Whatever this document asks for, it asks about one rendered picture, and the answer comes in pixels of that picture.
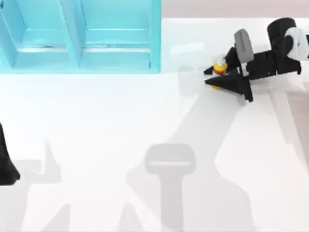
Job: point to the stack of coloured rings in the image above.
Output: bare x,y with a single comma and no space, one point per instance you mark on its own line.
219,68

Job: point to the pale grey rounded box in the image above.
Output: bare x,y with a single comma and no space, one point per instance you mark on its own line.
243,46

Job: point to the light blue rack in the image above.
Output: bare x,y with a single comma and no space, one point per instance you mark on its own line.
72,36

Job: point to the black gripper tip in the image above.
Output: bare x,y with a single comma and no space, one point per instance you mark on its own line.
6,164

